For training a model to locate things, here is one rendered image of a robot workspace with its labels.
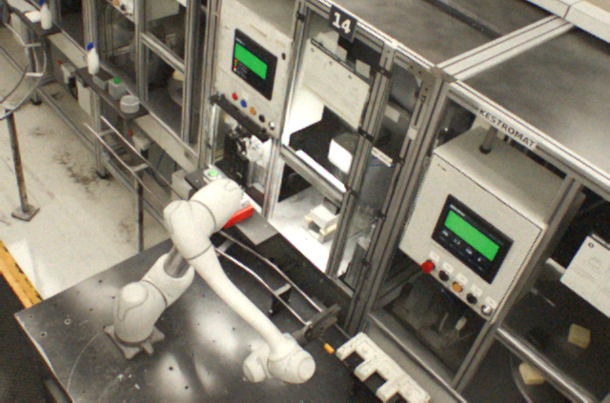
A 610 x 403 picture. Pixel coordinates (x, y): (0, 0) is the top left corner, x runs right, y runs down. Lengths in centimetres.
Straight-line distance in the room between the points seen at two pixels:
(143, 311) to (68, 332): 39
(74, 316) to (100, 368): 28
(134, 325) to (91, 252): 145
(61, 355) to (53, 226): 154
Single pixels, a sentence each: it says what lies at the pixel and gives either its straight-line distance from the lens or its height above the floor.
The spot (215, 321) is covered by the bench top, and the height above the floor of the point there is 68.
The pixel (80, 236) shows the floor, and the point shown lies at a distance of 416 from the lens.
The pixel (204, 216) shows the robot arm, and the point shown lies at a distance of 219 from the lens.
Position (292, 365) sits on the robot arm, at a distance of 220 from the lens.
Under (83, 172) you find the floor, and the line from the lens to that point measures 457.
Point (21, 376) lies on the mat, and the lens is 360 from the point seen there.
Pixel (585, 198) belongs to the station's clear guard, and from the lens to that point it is 194.
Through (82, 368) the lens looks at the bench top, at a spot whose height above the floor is 68.
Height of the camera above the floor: 302
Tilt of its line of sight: 40 degrees down
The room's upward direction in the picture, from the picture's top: 11 degrees clockwise
